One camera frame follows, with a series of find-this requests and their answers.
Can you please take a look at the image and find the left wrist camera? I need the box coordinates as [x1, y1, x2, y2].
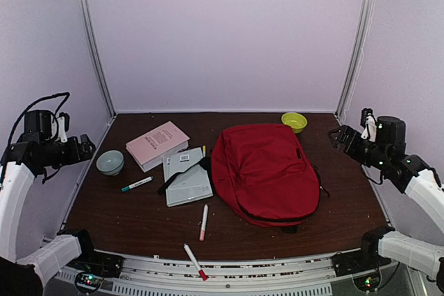
[51, 112, 70, 143]

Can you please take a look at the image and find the front aluminium rail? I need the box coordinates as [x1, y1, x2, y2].
[44, 247, 410, 296]

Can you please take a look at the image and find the right aluminium frame post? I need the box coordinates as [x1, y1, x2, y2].
[335, 0, 375, 123]

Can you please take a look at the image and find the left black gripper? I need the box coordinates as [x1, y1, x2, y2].
[40, 133, 95, 168]

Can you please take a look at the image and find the pink capped white marker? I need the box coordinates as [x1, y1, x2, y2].
[199, 204, 209, 241]

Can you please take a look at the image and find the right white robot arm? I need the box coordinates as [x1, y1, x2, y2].
[328, 108, 443, 290]

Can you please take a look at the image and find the grey book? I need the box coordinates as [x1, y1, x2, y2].
[163, 148, 213, 207]

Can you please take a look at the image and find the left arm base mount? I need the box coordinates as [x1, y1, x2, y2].
[70, 252, 123, 295]

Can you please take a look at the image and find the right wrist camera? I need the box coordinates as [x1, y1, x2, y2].
[360, 108, 377, 142]

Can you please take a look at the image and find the teal capped white marker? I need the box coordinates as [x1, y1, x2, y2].
[121, 176, 153, 193]

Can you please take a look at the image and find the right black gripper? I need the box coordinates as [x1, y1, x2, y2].
[327, 125, 389, 171]

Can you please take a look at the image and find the red backpack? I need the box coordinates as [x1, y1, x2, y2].
[156, 123, 330, 234]

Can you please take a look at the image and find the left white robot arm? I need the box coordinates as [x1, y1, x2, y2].
[1, 110, 100, 295]

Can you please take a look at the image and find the aluminium frame post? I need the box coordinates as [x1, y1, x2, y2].
[335, 0, 375, 123]
[79, 0, 117, 119]

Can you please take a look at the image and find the pink book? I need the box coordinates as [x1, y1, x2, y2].
[126, 121, 189, 173]

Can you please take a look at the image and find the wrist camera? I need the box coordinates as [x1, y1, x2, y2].
[360, 108, 377, 142]
[51, 112, 70, 143]

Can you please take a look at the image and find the pale blue ceramic bowl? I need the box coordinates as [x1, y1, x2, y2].
[96, 150, 124, 176]

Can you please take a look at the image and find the lime green bowl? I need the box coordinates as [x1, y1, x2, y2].
[281, 112, 308, 134]

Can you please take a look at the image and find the left aluminium frame post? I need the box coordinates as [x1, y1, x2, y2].
[79, 0, 117, 119]

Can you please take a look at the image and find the red capped white marker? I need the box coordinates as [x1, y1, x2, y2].
[183, 243, 208, 281]

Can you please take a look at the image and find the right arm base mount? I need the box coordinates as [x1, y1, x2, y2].
[331, 250, 382, 293]

